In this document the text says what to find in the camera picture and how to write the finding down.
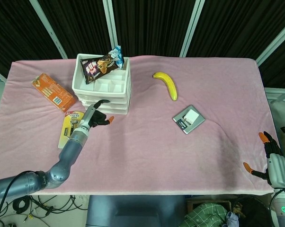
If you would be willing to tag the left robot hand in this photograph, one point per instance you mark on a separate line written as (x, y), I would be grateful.
(89, 116)

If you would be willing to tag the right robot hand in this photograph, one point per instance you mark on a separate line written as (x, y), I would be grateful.
(278, 170)

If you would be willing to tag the clear plastic drawer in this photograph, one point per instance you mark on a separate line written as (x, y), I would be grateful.
(114, 105)
(116, 111)
(114, 98)

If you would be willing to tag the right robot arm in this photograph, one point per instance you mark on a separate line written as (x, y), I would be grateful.
(284, 212)

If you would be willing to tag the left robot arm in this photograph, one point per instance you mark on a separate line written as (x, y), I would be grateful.
(69, 151)

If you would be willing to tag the white drawer organizer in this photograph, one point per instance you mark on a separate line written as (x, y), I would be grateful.
(127, 89)

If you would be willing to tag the yellow razor blister pack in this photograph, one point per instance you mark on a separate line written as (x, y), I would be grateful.
(67, 126)

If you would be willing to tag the orange cardboard box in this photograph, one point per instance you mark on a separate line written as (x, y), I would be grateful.
(52, 91)

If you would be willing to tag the brown chocolate snack bag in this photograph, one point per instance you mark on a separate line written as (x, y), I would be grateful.
(97, 68)

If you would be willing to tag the black woven basket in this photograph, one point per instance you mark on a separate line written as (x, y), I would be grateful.
(251, 210)

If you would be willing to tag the blue white snack bag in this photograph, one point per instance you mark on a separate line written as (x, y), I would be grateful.
(117, 55)

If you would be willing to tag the pink table cloth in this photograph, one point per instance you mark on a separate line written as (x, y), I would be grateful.
(145, 153)

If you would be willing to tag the white plastic equipment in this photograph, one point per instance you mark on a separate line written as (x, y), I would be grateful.
(278, 97)

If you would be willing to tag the yellow banana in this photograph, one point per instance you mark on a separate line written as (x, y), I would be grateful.
(169, 85)

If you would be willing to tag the green plaid cloth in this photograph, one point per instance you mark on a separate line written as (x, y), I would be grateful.
(204, 215)

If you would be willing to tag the brown cardboard box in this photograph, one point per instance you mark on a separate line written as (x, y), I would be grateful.
(192, 203)

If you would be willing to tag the silver digital scale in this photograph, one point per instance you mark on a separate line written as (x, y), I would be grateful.
(194, 125)

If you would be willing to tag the white power adapter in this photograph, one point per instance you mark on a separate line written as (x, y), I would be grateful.
(192, 116)

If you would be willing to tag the black curtain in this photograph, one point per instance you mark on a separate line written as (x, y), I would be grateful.
(152, 26)

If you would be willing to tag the white frame post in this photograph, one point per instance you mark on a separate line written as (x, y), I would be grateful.
(110, 26)
(51, 33)
(272, 45)
(191, 28)

